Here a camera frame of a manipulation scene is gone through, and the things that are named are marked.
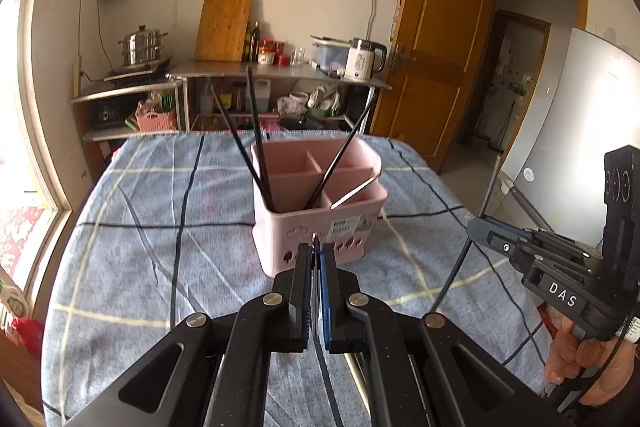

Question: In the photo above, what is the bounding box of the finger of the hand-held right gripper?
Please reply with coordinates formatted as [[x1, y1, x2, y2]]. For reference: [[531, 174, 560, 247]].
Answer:
[[465, 219, 576, 269], [479, 214, 601, 261]]

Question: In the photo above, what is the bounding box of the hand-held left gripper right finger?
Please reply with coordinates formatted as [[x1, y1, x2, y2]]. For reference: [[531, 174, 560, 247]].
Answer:
[[316, 243, 571, 427]]

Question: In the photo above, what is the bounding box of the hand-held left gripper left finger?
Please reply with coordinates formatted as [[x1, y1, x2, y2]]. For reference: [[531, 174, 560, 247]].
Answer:
[[65, 243, 317, 427]]

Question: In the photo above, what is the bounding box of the pink plastic utensil basket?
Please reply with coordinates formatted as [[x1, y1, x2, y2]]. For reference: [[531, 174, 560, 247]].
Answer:
[[250, 137, 390, 279]]

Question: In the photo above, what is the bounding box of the silver metal chopstick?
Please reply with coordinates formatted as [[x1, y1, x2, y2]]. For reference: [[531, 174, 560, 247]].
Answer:
[[329, 169, 382, 210]]

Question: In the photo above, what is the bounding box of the person's right hand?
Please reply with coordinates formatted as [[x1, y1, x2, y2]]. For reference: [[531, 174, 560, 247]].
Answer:
[[544, 317, 640, 408]]

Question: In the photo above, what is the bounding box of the grey refrigerator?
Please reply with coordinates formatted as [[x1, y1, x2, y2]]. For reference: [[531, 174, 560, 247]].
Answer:
[[482, 27, 640, 253]]

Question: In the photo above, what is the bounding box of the blue plaid tablecloth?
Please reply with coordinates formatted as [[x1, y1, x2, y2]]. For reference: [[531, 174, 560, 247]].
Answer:
[[40, 132, 556, 427]]

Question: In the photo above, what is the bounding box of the black pan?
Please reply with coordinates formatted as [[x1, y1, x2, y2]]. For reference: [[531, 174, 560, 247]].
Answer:
[[279, 114, 321, 132]]

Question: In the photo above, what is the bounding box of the wooden door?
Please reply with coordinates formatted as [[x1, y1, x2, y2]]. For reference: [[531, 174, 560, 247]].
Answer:
[[367, 0, 498, 172]]

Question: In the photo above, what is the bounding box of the white plastic bag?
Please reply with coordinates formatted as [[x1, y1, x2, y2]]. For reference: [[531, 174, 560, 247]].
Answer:
[[276, 92, 311, 115]]

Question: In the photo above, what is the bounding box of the white plastic jug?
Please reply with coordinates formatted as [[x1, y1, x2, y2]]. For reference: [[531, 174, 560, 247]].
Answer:
[[252, 79, 273, 112]]

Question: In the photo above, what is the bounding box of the white electric kettle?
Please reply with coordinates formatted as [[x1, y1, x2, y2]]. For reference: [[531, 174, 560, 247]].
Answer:
[[344, 38, 388, 82]]

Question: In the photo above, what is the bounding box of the pink woven basket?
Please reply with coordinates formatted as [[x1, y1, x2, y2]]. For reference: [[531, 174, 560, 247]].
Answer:
[[136, 104, 178, 132]]

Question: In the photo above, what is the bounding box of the metal kitchen table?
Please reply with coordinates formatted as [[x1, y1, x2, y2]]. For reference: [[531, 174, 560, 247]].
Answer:
[[167, 59, 393, 138]]

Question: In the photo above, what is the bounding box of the clear plastic storage box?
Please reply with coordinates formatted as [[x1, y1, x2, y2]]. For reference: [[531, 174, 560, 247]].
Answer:
[[310, 35, 351, 72]]

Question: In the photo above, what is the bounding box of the red bag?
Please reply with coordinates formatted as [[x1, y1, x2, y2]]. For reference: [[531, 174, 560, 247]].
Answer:
[[12, 316, 46, 358]]

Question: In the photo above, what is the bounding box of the black induction cooker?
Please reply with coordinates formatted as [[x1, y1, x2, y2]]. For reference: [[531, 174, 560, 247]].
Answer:
[[103, 57, 173, 82]]

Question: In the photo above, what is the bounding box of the bamboo cutting board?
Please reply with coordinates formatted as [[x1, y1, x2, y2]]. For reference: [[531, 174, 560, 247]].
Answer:
[[194, 0, 253, 62]]

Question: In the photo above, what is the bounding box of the steel steamer pot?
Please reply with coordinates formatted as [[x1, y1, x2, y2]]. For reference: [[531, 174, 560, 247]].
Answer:
[[118, 25, 168, 68]]

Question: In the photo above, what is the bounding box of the metal door handle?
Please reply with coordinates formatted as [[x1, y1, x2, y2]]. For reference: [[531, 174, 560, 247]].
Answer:
[[389, 44, 416, 72]]

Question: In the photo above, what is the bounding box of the white window frame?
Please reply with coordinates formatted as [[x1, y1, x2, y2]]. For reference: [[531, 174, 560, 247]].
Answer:
[[15, 0, 76, 308]]

